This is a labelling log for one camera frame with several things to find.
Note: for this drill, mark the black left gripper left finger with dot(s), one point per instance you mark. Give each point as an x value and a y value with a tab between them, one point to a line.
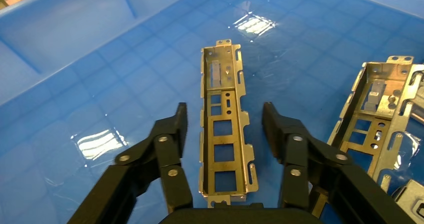
169	149

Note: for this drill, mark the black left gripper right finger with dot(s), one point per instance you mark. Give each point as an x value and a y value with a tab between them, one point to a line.
298	156

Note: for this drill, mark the long metal channel bracket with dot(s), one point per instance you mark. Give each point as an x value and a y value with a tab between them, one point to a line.
381	73
222	139

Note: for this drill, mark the blue plastic bin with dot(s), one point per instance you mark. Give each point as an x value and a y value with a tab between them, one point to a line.
99	66

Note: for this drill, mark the flat slotted metal plate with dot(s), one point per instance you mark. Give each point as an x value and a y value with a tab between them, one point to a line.
410	196

